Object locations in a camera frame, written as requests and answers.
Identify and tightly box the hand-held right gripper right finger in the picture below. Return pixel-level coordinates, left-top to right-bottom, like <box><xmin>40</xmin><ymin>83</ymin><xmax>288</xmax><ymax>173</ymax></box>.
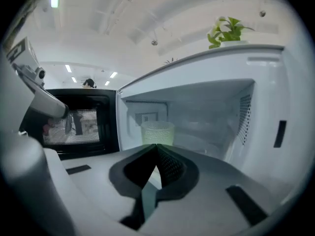
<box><xmin>139</xmin><ymin>143</ymin><xmax>294</xmax><ymax>236</ymax></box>

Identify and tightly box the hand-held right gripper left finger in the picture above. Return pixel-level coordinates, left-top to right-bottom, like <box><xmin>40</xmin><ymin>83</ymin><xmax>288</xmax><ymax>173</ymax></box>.
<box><xmin>45</xmin><ymin>143</ymin><xmax>158</xmax><ymax>236</ymax></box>

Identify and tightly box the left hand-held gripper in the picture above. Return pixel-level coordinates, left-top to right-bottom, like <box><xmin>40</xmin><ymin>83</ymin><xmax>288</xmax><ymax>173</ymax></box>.
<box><xmin>6</xmin><ymin>36</ymin><xmax>70</xmax><ymax>119</ymax></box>

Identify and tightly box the white microwave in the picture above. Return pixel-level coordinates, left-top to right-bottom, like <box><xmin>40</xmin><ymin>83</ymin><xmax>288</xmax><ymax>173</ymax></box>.
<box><xmin>19</xmin><ymin>44</ymin><xmax>311</xmax><ymax>201</ymax></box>

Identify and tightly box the small spiky potted plant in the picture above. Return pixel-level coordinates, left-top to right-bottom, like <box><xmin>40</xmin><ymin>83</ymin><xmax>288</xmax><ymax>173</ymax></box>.
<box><xmin>162</xmin><ymin>57</ymin><xmax>179</xmax><ymax>66</ymax></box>

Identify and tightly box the white-flowered potted plant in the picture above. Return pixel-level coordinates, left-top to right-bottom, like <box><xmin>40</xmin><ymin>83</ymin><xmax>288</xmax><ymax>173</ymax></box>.
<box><xmin>207</xmin><ymin>16</ymin><xmax>255</xmax><ymax>50</ymax></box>

